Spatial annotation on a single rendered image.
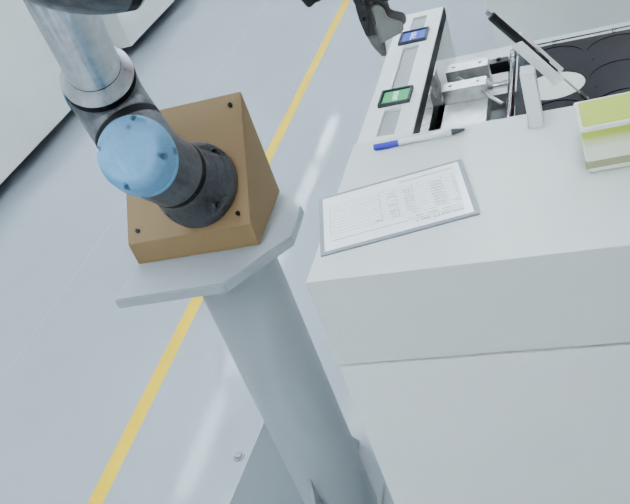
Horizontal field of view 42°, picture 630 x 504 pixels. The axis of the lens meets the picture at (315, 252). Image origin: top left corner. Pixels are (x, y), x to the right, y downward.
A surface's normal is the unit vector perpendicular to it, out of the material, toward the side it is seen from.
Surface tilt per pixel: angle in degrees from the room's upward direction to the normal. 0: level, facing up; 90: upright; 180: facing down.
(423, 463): 90
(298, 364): 90
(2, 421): 0
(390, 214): 0
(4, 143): 90
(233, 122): 44
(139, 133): 51
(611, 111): 0
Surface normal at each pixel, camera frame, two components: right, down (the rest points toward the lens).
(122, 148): -0.26, -0.05
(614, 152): -0.15, 0.59
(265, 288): 0.69, 0.21
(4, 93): 0.93, -0.12
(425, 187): -0.30, -0.79
